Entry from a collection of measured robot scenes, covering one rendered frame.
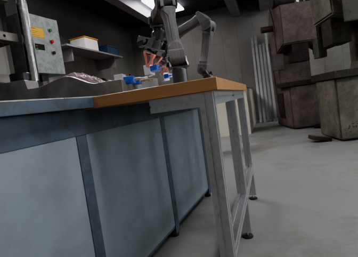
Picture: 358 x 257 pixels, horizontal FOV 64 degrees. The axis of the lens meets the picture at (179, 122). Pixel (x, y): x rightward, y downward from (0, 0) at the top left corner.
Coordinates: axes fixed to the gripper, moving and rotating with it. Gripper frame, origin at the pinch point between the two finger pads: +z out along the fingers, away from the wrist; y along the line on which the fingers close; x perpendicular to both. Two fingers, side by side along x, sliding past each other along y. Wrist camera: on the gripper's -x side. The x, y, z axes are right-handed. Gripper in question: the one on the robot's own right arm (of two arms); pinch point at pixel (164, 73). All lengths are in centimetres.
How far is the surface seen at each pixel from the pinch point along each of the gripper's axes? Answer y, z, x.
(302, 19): -378, -53, -86
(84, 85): 80, -11, 40
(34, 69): 68, 9, -42
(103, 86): 75, -13, 46
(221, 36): -516, 28, -345
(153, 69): 33.9, -12.1, 26.3
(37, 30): 55, -9, -73
